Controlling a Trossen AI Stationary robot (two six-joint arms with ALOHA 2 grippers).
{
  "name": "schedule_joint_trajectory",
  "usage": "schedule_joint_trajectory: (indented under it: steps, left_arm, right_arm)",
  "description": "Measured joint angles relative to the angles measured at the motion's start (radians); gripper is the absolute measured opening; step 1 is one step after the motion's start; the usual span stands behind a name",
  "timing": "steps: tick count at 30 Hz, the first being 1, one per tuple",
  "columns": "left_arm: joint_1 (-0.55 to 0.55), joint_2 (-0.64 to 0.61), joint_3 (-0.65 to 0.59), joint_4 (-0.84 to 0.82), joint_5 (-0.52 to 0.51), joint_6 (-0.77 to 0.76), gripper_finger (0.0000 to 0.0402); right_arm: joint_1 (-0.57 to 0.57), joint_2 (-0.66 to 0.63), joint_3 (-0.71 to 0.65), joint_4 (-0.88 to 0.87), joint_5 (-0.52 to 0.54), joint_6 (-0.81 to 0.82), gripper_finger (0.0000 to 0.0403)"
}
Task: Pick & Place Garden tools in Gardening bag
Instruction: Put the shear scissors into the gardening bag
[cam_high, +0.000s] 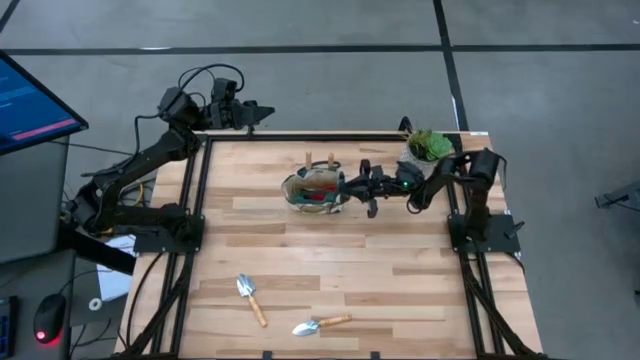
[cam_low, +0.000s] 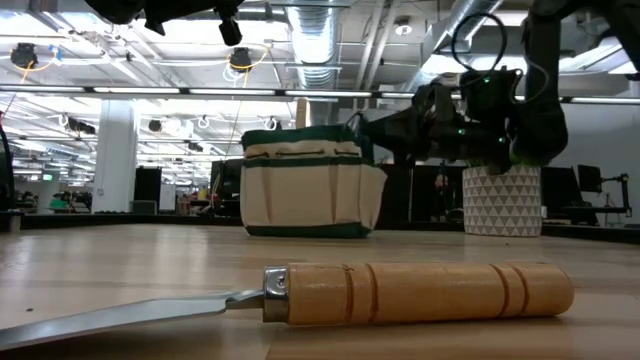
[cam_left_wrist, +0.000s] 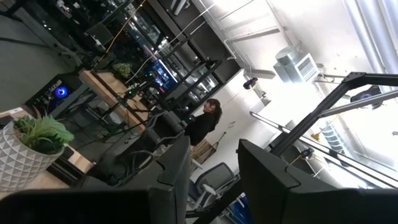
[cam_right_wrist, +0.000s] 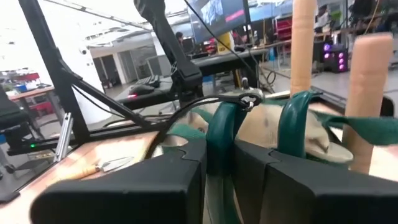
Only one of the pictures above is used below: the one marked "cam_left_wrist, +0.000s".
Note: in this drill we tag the black frame-mounted camera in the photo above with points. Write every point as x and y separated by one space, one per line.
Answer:
367 94

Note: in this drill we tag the grey ventilation unit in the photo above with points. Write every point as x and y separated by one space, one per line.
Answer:
297 65

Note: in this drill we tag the black metal shelving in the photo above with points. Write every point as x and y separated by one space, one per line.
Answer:
205 46

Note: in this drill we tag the black ceiling camera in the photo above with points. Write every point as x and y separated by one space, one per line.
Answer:
250 83

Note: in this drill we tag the wooden background table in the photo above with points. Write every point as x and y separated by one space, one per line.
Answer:
102 90

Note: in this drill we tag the succulent in white patterned pot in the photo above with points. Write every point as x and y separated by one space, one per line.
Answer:
21 161

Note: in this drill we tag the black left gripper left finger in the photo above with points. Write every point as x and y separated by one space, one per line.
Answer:
168 193

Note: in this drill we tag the silver corrugated duct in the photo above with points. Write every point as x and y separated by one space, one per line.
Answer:
332 137

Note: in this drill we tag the small green background plant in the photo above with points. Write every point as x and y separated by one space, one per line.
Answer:
122 70

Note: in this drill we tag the brown wooden crate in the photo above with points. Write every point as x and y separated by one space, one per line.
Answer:
202 151

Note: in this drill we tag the person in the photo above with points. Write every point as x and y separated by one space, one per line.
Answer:
202 126

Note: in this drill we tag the black aluminium station frame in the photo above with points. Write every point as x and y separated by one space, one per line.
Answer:
354 77

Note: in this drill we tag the silver crossbar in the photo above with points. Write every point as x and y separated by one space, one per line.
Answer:
348 107

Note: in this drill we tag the background monitor blue display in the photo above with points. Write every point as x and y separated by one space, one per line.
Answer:
161 76

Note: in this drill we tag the computer tower with blue fan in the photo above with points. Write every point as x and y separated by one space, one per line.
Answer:
61 92

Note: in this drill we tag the blue storage crate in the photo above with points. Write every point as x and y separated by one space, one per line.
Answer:
241 211

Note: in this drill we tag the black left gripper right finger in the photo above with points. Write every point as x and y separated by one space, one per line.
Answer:
273 193

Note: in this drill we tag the grey office chair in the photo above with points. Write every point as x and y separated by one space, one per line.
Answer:
214 179

